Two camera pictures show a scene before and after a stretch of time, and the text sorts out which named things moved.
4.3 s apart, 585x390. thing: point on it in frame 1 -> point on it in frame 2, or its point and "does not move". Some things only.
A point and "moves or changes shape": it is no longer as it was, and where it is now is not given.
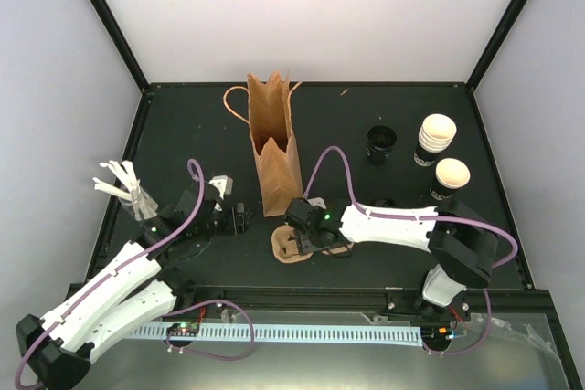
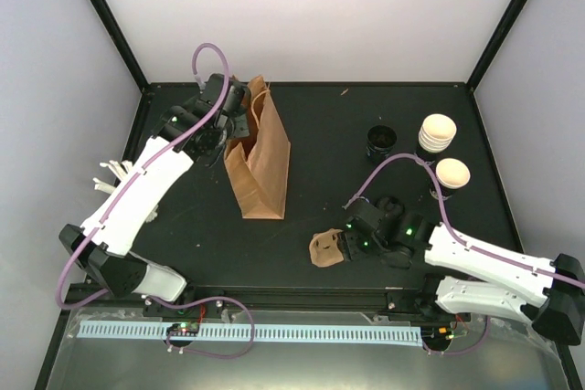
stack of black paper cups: x=435 y=134 does not move
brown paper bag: x=266 y=104 moves or changes shape
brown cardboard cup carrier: x=286 y=247 moves or changes shape
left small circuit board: x=184 y=329 does not move
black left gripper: x=237 y=222 -> x=242 y=128
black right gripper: x=305 y=242 -> x=352 y=249
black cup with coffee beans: x=380 y=142 does not move
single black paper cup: x=451 y=174 does not move
